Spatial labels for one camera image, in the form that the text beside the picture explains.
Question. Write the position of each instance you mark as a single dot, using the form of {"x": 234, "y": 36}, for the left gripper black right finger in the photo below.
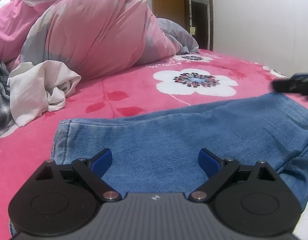
{"x": 248, "y": 199}

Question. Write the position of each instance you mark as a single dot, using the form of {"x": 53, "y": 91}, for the blue denim jeans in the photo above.
{"x": 156, "y": 215}

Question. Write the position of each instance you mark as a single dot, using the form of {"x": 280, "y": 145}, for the white crumpled garment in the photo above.
{"x": 35, "y": 89}

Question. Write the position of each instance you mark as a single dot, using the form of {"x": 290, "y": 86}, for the black white plaid shirt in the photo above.
{"x": 6, "y": 119}

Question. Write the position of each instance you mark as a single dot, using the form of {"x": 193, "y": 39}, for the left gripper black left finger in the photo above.
{"x": 60, "y": 199}

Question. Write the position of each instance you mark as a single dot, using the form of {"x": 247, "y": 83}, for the pink grey quilt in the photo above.
{"x": 94, "y": 38}

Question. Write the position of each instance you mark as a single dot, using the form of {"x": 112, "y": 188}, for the pink floral bed blanket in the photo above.
{"x": 144, "y": 84}

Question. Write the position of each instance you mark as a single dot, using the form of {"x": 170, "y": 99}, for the brown wooden door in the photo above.
{"x": 175, "y": 10}

